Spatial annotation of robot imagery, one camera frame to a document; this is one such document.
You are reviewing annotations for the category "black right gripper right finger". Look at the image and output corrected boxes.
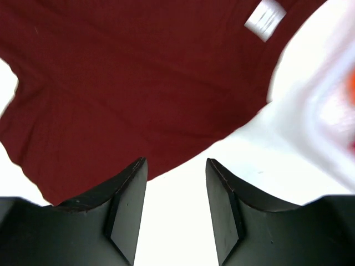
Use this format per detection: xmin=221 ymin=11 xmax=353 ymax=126
xmin=206 ymin=159 xmax=354 ymax=265

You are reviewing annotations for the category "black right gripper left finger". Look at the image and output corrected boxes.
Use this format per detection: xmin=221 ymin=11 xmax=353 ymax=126
xmin=1 ymin=158 xmax=148 ymax=265

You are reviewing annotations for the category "dark maroon t shirt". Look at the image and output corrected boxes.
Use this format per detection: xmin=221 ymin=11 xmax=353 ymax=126
xmin=1 ymin=1 xmax=322 ymax=204

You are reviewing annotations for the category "white plastic laundry basket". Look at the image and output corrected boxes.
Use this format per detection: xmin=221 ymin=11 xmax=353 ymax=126
xmin=299 ymin=0 xmax=355 ymax=192

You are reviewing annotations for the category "crimson pink t shirt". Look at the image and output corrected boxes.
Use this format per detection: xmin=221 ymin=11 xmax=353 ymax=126
xmin=347 ymin=138 xmax=355 ymax=154

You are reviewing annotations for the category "orange t shirt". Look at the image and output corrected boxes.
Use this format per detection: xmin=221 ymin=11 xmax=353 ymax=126
xmin=344 ymin=67 xmax=355 ymax=106

